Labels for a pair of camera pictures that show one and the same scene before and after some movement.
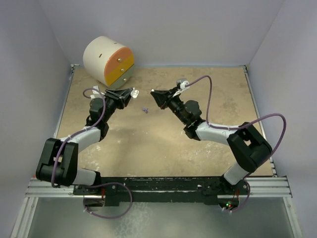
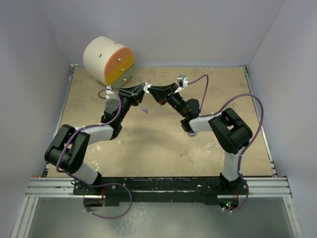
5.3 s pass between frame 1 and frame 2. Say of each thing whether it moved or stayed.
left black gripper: moved
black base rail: stayed
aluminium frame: stayed
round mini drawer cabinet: stayed
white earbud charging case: moved
